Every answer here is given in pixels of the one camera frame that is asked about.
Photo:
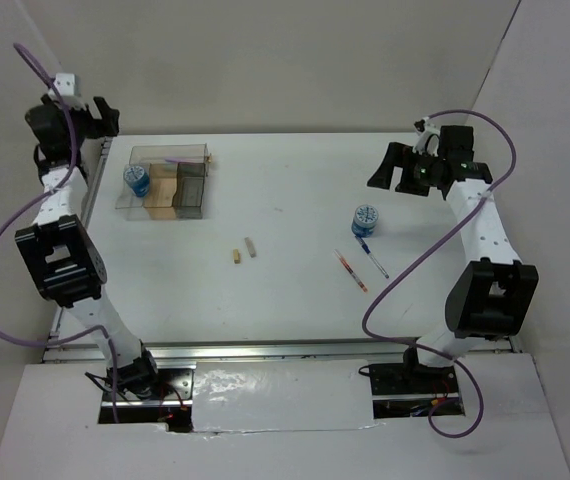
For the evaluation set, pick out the blue labelled tape roll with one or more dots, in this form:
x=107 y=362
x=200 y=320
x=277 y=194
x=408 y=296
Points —
x=137 y=179

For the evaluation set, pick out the white foil cover sheet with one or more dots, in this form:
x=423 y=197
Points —
x=281 y=396

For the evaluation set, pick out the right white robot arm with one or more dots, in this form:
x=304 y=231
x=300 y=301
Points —
x=490 y=299

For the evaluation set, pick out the aluminium front rail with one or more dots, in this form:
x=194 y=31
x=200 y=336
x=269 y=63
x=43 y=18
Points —
x=254 y=351

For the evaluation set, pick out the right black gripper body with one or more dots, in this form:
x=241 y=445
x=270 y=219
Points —
x=431 y=167

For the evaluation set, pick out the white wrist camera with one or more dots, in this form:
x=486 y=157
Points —
x=68 y=86
x=428 y=137

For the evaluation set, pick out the blue patterned tape roll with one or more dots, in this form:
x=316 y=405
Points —
x=364 y=221

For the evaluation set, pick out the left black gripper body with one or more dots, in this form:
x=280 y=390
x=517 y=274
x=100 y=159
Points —
x=83 y=124

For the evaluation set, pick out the clear compartment organizer box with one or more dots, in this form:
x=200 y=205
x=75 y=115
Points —
x=177 y=191

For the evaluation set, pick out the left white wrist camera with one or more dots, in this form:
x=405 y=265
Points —
x=68 y=86

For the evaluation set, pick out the blue ballpoint pen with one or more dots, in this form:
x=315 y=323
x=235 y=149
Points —
x=365 y=247

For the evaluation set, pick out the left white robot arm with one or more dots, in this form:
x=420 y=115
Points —
x=62 y=260

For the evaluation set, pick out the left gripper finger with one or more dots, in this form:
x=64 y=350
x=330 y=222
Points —
x=110 y=118
x=103 y=107

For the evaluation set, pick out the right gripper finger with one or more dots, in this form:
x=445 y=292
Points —
x=393 y=157
x=409 y=182

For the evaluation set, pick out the red ballpoint pen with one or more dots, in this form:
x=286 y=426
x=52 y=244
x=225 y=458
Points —
x=350 y=271

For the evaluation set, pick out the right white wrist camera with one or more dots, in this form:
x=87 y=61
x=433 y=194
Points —
x=428 y=137

